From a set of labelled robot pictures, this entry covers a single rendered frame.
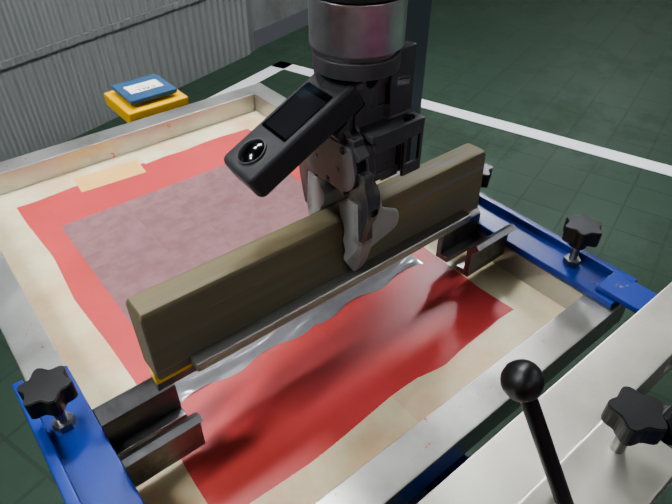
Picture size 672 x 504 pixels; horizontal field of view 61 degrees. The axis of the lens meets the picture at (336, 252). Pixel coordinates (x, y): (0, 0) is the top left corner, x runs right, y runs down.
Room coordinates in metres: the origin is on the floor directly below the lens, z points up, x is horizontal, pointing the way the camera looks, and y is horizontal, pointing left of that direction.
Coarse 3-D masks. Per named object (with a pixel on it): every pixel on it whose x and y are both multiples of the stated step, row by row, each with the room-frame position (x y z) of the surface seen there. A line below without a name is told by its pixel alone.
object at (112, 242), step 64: (64, 192) 0.75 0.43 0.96; (128, 192) 0.75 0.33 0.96; (64, 256) 0.59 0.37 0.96; (128, 256) 0.59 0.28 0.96; (192, 256) 0.59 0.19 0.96; (128, 320) 0.47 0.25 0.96; (256, 384) 0.38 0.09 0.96; (320, 384) 0.38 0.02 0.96; (256, 448) 0.30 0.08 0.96; (320, 448) 0.30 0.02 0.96
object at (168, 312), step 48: (384, 192) 0.47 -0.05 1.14; (432, 192) 0.50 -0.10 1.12; (288, 240) 0.39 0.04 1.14; (336, 240) 0.42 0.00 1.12; (384, 240) 0.46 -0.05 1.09; (192, 288) 0.33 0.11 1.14; (240, 288) 0.35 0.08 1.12; (288, 288) 0.38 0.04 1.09; (144, 336) 0.30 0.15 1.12; (192, 336) 0.32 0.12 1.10
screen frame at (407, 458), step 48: (240, 96) 1.02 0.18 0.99; (96, 144) 0.84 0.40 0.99; (144, 144) 0.89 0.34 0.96; (0, 192) 0.74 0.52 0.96; (0, 288) 0.49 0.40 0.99; (48, 336) 0.42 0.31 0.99; (576, 336) 0.42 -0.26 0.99; (480, 384) 0.35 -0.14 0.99; (432, 432) 0.30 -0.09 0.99; (480, 432) 0.31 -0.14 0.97; (384, 480) 0.25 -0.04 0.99; (432, 480) 0.27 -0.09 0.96
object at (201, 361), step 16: (448, 224) 0.50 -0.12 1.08; (416, 240) 0.47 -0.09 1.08; (432, 240) 0.48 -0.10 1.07; (384, 256) 0.45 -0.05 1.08; (400, 256) 0.45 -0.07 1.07; (352, 272) 0.42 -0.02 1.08; (368, 272) 0.43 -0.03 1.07; (320, 288) 0.40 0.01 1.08; (336, 288) 0.40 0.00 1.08; (288, 304) 0.38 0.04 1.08; (304, 304) 0.38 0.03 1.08; (320, 304) 0.39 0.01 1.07; (256, 320) 0.36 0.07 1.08; (272, 320) 0.36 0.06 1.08; (288, 320) 0.36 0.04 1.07; (240, 336) 0.34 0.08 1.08; (256, 336) 0.34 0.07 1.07; (208, 352) 0.32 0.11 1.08; (224, 352) 0.32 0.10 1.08
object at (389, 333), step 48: (192, 192) 0.75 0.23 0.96; (240, 192) 0.75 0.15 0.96; (288, 192) 0.75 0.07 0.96; (240, 240) 0.63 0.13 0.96; (384, 288) 0.53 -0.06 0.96; (432, 288) 0.53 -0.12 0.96; (480, 288) 0.53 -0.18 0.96; (336, 336) 0.45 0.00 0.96; (384, 336) 0.45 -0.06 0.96; (432, 336) 0.45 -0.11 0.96; (384, 384) 0.38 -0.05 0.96
